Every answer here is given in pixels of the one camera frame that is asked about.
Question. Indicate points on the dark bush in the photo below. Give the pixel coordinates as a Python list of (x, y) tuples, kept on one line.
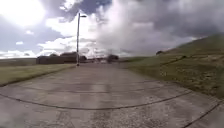
[(159, 52)]

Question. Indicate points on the low dark building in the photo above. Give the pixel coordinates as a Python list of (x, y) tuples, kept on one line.
[(56, 59)]

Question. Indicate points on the grassy hillside slope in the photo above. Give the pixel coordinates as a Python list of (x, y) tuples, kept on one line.
[(193, 66)]

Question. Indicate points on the grey concrete slab path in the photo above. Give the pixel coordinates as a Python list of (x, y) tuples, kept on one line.
[(100, 90)]

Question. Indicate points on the tall street lamp pole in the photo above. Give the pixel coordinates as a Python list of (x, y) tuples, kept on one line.
[(77, 40)]

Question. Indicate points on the flat green grass field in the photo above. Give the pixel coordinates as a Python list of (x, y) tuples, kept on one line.
[(23, 71)]

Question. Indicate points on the dark tree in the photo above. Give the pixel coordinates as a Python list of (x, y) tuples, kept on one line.
[(112, 57)]

